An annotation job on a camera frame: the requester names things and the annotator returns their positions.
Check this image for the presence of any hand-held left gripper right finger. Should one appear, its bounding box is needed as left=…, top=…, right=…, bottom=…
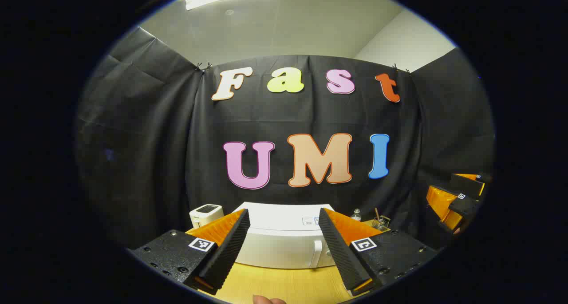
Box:
left=319, top=208, right=440, bottom=296

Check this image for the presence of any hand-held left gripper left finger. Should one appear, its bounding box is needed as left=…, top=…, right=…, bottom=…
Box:
left=129, top=209, right=251, bottom=296

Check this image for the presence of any white microwave oven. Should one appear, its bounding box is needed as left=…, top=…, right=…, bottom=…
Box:
left=232, top=202, right=338, bottom=269

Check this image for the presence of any white toaster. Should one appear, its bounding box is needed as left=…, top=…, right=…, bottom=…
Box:
left=189, top=204, right=224, bottom=229

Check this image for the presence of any black backdrop cloth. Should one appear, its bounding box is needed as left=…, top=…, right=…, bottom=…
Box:
left=75, top=27, right=495, bottom=251

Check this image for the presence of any wire mesh holder with sticks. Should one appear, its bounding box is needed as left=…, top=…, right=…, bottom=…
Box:
left=372, top=208, right=391, bottom=232

